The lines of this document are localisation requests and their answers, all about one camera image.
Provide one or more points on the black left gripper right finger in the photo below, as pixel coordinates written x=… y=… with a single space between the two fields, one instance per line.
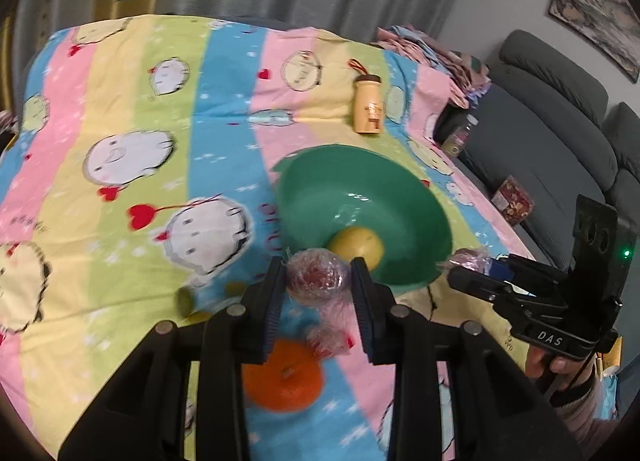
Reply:
x=372 y=302

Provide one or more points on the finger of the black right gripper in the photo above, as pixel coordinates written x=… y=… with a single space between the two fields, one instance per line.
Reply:
x=518 y=270
x=478 y=285

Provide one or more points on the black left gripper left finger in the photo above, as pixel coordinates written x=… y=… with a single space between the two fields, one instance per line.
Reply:
x=263 y=302

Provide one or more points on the red apple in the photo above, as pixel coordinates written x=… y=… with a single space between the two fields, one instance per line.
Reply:
x=316 y=276

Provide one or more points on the small green fruit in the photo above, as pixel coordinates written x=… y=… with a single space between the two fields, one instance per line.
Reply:
x=185 y=301

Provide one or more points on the orange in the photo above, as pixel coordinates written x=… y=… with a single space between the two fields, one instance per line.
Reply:
x=290 y=380

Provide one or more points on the right forearm sleeve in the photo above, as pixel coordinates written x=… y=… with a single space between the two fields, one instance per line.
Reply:
x=577 y=408

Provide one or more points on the right hand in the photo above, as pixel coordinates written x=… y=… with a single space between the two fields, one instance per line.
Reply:
x=538 y=360

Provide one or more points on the yellow pear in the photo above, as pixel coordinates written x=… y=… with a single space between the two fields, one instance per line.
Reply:
x=356 y=241

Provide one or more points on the red patterned box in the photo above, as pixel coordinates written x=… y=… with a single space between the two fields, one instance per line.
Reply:
x=512 y=201

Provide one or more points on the green plastic bowl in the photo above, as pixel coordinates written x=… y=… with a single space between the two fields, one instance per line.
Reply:
x=323 y=190

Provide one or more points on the plastic bottle on sofa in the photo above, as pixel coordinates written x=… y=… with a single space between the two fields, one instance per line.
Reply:
x=456 y=140

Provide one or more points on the grey sofa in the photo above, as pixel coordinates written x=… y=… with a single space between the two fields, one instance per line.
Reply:
x=546 y=122

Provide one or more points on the colourful cartoon striped bedsheet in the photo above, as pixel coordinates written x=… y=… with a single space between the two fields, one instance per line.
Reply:
x=144 y=165

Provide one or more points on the pink patterned folded blanket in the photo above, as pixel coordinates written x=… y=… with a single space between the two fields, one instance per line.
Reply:
x=469 y=76

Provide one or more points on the framed landscape painting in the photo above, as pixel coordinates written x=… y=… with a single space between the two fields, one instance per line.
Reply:
x=610 y=25

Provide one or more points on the yellow bottle with strap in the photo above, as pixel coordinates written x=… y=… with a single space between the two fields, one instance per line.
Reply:
x=367 y=105

